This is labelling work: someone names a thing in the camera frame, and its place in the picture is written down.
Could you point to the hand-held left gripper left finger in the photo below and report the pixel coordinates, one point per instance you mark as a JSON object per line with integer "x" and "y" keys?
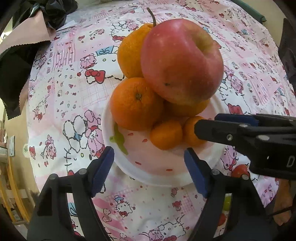
{"x": 101, "y": 171}

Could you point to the dark cloth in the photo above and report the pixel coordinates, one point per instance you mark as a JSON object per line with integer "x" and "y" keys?
{"x": 289, "y": 58}

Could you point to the small mandarin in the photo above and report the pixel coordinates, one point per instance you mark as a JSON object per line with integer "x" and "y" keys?
{"x": 165, "y": 134}
{"x": 189, "y": 132}

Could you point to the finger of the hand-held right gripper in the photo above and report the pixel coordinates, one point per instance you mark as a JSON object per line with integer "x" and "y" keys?
{"x": 235, "y": 119}
{"x": 219, "y": 132}

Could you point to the teal bed edge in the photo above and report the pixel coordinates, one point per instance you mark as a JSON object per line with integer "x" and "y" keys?
{"x": 262, "y": 17}

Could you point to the red cherry tomato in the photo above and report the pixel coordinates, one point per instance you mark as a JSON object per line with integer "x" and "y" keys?
{"x": 222, "y": 219}
{"x": 239, "y": 171}

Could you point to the pink cartoon-print blanket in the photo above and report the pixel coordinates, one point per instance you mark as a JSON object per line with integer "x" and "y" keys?
{"x": 69, "y": 104}

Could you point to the large bumpy citrus with stem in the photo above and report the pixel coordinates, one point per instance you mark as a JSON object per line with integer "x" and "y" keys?
{"x": 131, "y": 53}

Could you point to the red apple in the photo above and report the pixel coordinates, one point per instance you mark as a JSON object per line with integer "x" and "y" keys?
{"x": 180, "y": 62}

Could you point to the person's right hand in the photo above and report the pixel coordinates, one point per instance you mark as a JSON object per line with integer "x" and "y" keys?
{"x": 283, "y": 201}

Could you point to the white paper sheet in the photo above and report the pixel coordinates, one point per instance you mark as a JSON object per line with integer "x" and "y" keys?
{"x": 66, "y": 25}

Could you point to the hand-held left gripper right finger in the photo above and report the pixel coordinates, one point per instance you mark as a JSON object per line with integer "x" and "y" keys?
{"x": 196, "y": 173}

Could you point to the green grape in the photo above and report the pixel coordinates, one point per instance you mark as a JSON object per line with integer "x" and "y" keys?
{"x": 226, "y": 202}

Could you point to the black and pink zigzag-edged cloth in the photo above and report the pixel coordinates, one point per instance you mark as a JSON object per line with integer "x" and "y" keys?
{"x": 13, "y": 69}

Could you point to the yellow wooden frame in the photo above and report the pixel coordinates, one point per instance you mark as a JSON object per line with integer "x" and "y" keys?
{"x": 13, "y": 190}

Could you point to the black plastic bag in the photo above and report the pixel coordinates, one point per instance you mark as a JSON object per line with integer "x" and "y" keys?
{"x": 55, "y": 11}

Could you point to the round orange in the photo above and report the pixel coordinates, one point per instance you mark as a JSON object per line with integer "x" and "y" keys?
{"x": 134, "y": 109}
{"x": 182, "y": 110}

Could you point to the pink strawberry-print plate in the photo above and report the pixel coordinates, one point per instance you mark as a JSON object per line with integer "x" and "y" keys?
{"x": 150, "y": 166}

